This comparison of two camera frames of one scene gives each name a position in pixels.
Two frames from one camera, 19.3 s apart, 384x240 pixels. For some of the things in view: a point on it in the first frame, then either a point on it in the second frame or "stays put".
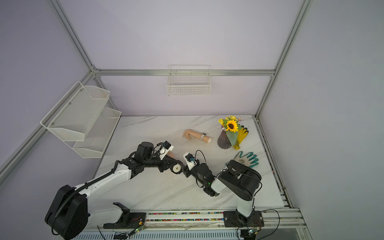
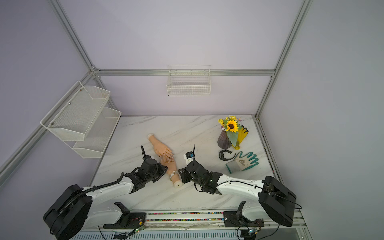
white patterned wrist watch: [202, 136] → [172, 174]
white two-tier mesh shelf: [80, 120] stays put
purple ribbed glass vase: [223, 141] stays put
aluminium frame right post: [305, 7] stays put
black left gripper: [166, 160] → [162, 171]
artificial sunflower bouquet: [230, 124] stays put
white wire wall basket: [189, 80] stays put
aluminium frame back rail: [183, 72] stays put
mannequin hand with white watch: [189, 133] → [173, 175]
